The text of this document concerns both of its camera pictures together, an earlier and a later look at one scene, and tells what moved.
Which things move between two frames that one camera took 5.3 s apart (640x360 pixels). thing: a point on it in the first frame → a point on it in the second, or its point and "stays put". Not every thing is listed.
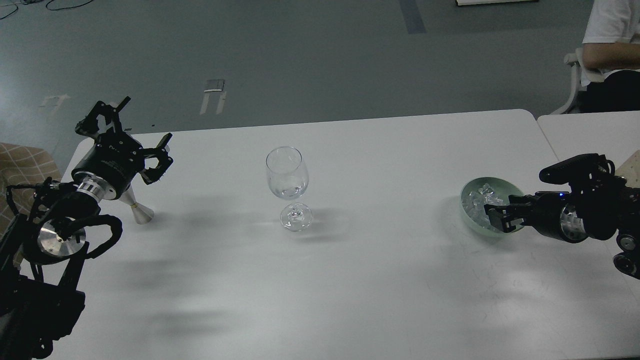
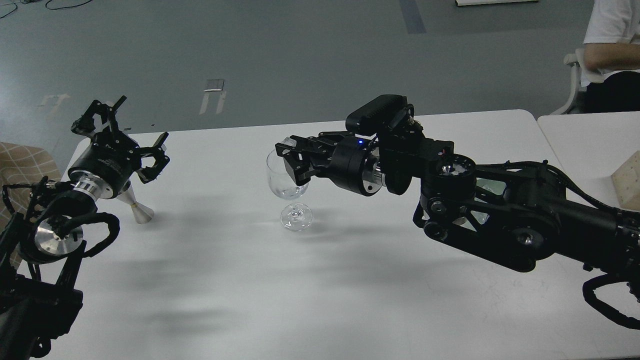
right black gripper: x=544 y=212 → x=344 y=160
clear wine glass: x=288 y=178 stays put
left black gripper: x=110 y=165 stays put
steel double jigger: x=143 y=215 stays put
